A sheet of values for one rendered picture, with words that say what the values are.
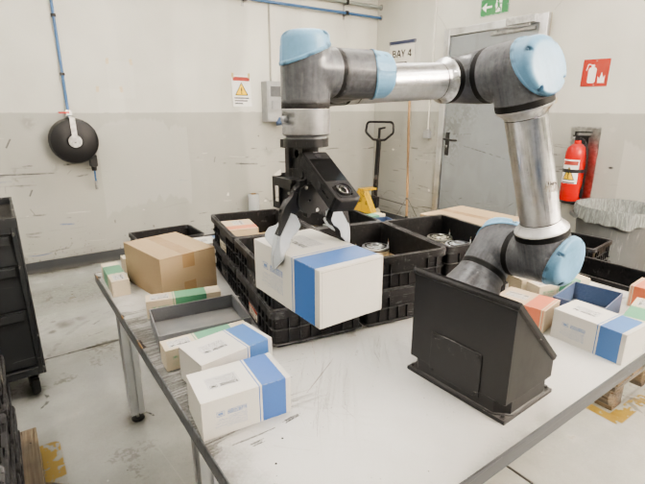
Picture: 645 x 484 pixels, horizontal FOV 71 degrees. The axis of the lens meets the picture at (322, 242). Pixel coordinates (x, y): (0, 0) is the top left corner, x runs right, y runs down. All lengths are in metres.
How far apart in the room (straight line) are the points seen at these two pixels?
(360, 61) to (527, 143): 0.44
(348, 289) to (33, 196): 3.94
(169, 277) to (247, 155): 3.34
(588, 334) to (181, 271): 1.31
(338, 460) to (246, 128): 4.21
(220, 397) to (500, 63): 0.87
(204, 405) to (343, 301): 0.44
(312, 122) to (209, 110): 4.06
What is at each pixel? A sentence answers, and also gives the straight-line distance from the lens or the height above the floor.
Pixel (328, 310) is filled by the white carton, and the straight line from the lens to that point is 0.67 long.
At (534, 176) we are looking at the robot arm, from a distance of 1.05.
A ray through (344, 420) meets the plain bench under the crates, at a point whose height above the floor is 0.70.
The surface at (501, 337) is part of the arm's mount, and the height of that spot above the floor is 0.90.
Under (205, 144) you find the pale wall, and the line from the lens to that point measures 4.73.
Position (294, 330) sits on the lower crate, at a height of 0.75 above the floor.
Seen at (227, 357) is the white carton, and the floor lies 0.78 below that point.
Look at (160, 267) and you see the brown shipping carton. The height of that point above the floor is 0.83.
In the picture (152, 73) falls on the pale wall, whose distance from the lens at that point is 4.58.
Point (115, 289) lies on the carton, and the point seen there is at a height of 0.73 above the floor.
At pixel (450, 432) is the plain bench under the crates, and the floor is 0.70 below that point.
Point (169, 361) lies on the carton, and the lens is 1.28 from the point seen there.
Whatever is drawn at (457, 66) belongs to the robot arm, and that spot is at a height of 1.44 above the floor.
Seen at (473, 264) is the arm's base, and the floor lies 0.99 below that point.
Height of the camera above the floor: 1.36
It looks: 16 degrees down
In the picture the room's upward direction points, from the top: straight up
